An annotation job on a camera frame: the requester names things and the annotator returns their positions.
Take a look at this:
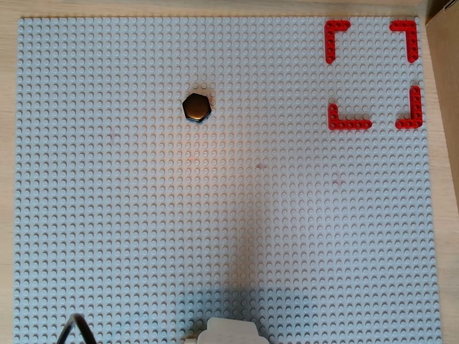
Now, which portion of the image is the black hexagonal Lego piece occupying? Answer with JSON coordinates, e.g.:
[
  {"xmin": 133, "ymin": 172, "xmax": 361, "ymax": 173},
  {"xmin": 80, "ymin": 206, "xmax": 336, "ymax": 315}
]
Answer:
[{"xmin": 181, "ymin": 92, "xmax": 212, "ymax": 125}]

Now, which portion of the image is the grey Lego baseplate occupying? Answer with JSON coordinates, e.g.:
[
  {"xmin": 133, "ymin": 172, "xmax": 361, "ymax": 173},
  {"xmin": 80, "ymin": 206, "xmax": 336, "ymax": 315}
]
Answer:
[{"xmin": 12, "ymin": 16, "xmax": 443, "ymax": 344}]

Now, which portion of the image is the red L-shaped Lego beam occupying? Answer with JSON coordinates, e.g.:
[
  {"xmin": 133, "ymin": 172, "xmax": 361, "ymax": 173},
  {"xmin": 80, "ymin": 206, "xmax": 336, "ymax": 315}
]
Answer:
[
  {"xmin": 328, "ymin": 102, "xmax": 373, "ymax": 130},
  {"xmin": 395, "ymin": 85, "xmax": 424, "ymax": 129},
  {"xmin": 389, "ymin": 20, "xmax": 420, "ymax": 64},
  {"xmin": 324, "ymin": 20, "xmax": 351, "ymax": 65}
]

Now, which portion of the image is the black cable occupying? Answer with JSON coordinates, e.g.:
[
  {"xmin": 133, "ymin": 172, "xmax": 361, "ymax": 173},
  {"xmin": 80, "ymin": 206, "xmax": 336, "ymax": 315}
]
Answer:
[{"xmin": 57, "ymin": 313, "xmax": 97, "ymax": 344}]

